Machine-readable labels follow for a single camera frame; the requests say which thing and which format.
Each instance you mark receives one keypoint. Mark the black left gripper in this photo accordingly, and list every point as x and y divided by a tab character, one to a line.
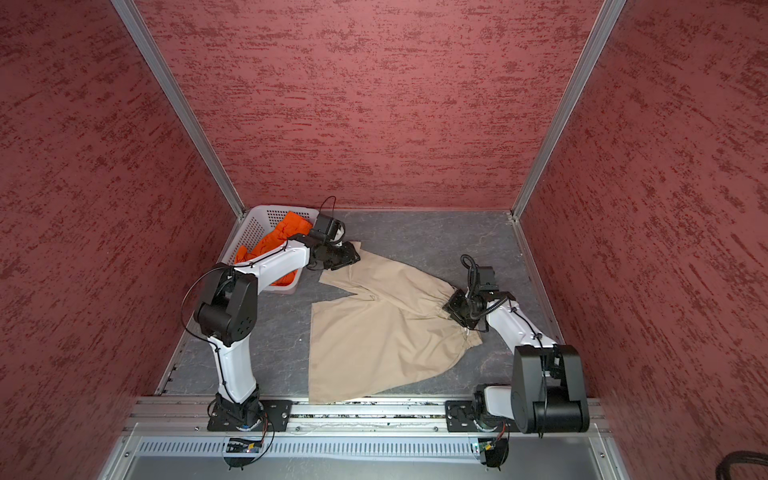
348	258

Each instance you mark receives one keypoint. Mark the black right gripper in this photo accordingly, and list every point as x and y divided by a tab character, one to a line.
452	306

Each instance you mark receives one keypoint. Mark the beige drawstring shorts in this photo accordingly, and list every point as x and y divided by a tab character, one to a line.
389	330

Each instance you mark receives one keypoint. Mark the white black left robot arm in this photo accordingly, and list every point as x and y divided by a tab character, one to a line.
227	311

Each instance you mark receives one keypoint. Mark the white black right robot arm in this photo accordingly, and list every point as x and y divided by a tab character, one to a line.
546	393

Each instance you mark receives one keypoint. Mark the orange shorts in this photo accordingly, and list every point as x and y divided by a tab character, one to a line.
289	225

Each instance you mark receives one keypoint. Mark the white plastic laundry basket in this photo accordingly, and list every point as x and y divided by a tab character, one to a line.
252	234

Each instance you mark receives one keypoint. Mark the left small circuit board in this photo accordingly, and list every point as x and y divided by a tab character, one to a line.
243	446

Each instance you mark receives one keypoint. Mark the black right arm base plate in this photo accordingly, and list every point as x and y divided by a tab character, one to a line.
463	416

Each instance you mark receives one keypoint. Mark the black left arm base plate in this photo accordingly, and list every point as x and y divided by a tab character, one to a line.
252	416

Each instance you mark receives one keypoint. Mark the aluminium left corner post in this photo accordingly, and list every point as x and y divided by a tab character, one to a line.
139	32

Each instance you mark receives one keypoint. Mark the aluminium corner post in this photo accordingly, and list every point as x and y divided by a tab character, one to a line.
604	24
139	32

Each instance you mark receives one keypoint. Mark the aluminium front rail frame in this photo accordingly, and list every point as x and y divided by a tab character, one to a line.
388	416

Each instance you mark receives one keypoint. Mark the aluminium right corner post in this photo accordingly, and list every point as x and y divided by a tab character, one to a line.
604	24

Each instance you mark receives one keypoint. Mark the white slotted cable duct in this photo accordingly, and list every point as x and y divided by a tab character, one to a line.
430	449

